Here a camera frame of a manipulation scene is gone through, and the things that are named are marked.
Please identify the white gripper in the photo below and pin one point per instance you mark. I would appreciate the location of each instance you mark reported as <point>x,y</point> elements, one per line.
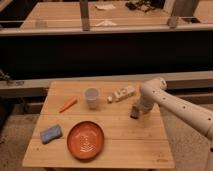
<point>140,107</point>

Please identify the dark grey eraser block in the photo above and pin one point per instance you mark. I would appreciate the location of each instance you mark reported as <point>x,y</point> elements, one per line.
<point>134,113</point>

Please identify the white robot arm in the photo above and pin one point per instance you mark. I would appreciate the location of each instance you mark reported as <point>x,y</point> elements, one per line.
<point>201,119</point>

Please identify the white ceramic cup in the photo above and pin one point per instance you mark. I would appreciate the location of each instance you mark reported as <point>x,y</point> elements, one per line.
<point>92,97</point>

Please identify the white tube bottle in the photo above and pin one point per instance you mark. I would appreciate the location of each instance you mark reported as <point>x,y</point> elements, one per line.
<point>121,94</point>

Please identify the orange round plate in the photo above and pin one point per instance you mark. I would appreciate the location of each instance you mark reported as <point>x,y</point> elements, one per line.
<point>85,140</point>

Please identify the orange carrot toy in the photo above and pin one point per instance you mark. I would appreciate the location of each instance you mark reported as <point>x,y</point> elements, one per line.
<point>68,104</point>

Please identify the folded white paper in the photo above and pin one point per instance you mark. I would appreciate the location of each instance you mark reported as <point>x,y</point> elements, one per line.
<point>106,23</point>

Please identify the blue sponge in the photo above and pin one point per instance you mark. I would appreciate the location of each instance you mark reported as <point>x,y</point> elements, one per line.
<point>50,134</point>

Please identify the black clutter pile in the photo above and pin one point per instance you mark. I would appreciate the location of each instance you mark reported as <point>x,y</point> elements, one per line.
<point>145,5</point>

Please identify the white paper sheet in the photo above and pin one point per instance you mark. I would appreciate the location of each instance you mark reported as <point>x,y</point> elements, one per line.
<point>105,7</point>

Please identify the grey metal post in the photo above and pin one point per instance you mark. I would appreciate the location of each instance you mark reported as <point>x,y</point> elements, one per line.
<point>84,10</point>

